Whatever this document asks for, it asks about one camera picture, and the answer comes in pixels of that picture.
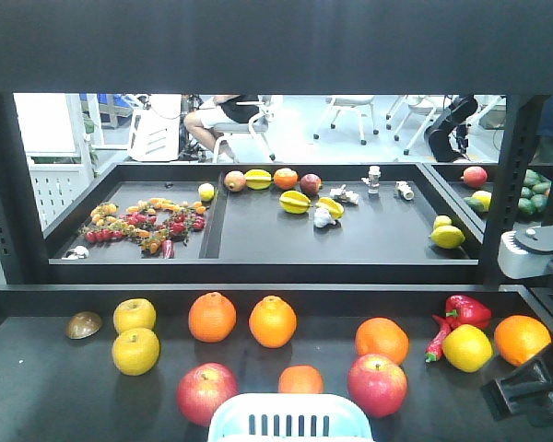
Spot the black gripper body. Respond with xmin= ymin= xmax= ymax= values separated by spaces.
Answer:
xmin=479 ymin=260 xmax=553 ymax=429

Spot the light blue plastic basket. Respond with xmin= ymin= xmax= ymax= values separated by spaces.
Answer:
xmin=207 ymin=393 xmax=372 ymax=441

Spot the large orange far right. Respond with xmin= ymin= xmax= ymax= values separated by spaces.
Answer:
xmin=494 ymin=315 xmax=552 ymax=366

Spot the yellow apple right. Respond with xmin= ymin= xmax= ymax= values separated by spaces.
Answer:
xmin=442 ymin=324 xmax=493 ymax=373

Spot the yellow apple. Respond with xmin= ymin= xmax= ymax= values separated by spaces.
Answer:
xmin=112 ymin=328 xmax=160 ymax=376
xmin=112 ymin=298 xmax=157 ymax=334
xmin=442 ymin=324 xmax=493 ymax=373

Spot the red chili pepper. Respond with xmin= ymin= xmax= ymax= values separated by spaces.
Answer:
xmin=425 ymin=315 xmax=452 ymax=363

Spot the red bell pepper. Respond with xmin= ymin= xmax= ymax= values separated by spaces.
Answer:
xmin=445 ymin=295 xmax=492 ymax=330

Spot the red apple front right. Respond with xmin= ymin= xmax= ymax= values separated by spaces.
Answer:
xmin=347 ymin=354 xmax=408 ymax=418

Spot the red apple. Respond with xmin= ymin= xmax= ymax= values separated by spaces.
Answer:
xmin=176 ymin=363 xmax=239 ymax=426
xmin=347 ymin=354 xmax=408 ymax=418

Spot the orange centre right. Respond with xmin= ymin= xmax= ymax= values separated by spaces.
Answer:
xmin=355 ymin=317 xmax=410 ymax=366

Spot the large yellow lemon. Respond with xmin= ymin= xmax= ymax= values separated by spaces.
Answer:
xmin=429 ymin=225 xmax=465 ymax=250

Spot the small orange front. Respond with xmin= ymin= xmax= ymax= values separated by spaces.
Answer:
xmin=277 ymin=365 xmax=324 ymax=394

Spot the yellow starfruit small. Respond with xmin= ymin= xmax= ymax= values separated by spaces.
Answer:
xmin=316 ymin=197 xmax=345 ymax=219

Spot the orange back middle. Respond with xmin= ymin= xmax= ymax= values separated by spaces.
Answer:
xmin=249 ymin=295 xmax=297 ymax=349

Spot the white garlic bulb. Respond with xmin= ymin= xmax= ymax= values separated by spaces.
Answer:
xmin=313 ymin=207 xmax=336 ymax=228

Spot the yellow starfruit middle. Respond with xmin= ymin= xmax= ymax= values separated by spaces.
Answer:
xmin=279 ymin=190 xmax=312 ymax=215

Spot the orange back left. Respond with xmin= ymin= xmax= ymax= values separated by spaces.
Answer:
xmin=188 ymin=292 xmax=237 ymax=343

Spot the red apple front left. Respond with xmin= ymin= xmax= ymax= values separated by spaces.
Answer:
xmin=176 ymin=363 xmax=239 ymax=426

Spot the yellow starfruit back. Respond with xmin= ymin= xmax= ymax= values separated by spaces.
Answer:
xmin=244 ymin=169 xmax=273 ymax=190

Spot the black wooden display stand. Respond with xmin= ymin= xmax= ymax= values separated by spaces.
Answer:
xmin=0 ymin=0 xmax=553 ymax=442

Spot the yellow apple front left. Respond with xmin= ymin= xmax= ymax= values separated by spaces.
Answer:
xmin=112 ymin=328 xmax=160 ymax=376

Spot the yellow apple back left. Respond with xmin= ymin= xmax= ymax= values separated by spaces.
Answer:
xmin=112 ymin=298 xmax=157 ymax=334

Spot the pile of strawberries and tomatoes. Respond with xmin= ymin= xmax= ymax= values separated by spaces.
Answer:
xmin=79 ymin=197 xmax=207 ymax=259

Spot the seated person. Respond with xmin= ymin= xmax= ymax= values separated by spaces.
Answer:
xmin=183 ymin=94 xmax=259 ymax=151

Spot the brown mushroom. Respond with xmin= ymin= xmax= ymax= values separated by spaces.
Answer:
xmin=65 ymin=311 xmax=102 ymax=340

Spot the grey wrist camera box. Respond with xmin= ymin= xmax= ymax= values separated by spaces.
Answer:
xmin=498 ymin=226 xmax=553 ymax=280

